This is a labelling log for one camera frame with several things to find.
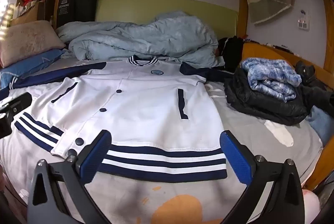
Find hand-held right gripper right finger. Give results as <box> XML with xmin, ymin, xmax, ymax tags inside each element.
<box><xmin>220</xmin><ymin>130</ymin><xmax>305</xmax><ymax>224</ymax></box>

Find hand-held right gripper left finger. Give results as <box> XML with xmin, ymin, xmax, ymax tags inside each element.
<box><xmin>27</xmin><ymin>130</ymin><xmax>113</xmax><ymax>224</ymax></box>

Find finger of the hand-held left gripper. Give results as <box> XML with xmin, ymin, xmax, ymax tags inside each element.
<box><xmin>0</xmin><ymin>92</ymin><xmax>32</xmax><ymax>114</ymax></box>

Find white navy varsity jacket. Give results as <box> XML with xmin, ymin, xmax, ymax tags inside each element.
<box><xmin>0</xmin><ymin>55</ymin><xmax>235</xmax><ymax>184</ymax></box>

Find blue pillow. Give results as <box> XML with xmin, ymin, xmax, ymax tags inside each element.
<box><xmin>0</xmin><ymin>49</ymin><xmax>64</xmax><ymax>89</ymax></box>

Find black puffer jacket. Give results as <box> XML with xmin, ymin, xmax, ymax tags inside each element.
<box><xmin>224</xmin><ymin>66</ymin><xmax>310</xmax><ymax>126</ymax></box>

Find pink pillow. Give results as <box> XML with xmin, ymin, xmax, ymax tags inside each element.
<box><xmin>0</xmin><ymin>20</ymin><xmax>66</xmax><ymax>68</ymax></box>

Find blue white knit sweater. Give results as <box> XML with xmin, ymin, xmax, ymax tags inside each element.
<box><xmin>240</xmin><ymin>57</ymin><xmax>302</xmax><ymax>102</ymax></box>

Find blue jeans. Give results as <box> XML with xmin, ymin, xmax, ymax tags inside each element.
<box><xmin>305</xmin><ymin>105</ymin><xmax>328</xmax><ymax>145</ymax></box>

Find pink white cloth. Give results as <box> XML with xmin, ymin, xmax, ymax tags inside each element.
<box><xmin>301</xmin><ymin>189</ymin><xmax>321</xmax><ymax>224</ymax></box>

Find cluttered shelf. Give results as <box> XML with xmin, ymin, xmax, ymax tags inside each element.
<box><xmin>10</xmin><ymin>0</ymin><xmax>56</xmax><ymax>26</ymax></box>

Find black garment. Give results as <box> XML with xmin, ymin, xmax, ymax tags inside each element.
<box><xmin>215</xmin><ymin>36</ymin><xmax>244</xmax><ymax>73</ymax></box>

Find light blue duvet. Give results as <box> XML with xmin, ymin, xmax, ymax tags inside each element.
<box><xmin>56</xmin><ymin>11</ymin><xmax>225</xmax><ymax>68</ymax></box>

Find green headboard panel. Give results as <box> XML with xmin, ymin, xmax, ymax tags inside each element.
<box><xmin>95</xmin><ymin>0</ymin><xmax>239</xmax><ymax>42</ymax></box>

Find wooden bed frame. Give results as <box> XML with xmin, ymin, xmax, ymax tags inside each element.
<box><xmin>16</xmin><ymin>0</ymin><xmax>334</xmax><ymax>190</ymax></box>

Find white wall switch panel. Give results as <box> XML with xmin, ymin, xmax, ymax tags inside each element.
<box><xmin>297</xmin><ymin>10</ymin><xmax>311</xmax><ymax>31</ymax></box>

